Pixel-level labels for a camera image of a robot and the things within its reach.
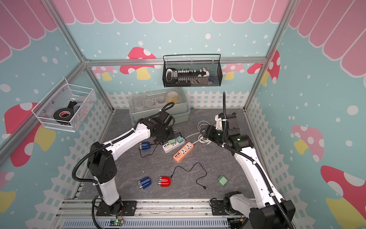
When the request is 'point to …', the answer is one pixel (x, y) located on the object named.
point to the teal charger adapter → (180, 139)
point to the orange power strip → (179, 156)
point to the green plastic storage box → (146, 104)
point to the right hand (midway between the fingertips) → (203, 132)
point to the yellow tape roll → (172, 97)
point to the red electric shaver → (164, 181)
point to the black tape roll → (63, 114)
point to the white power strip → (167, 147)
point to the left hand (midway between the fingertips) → (172, 139)
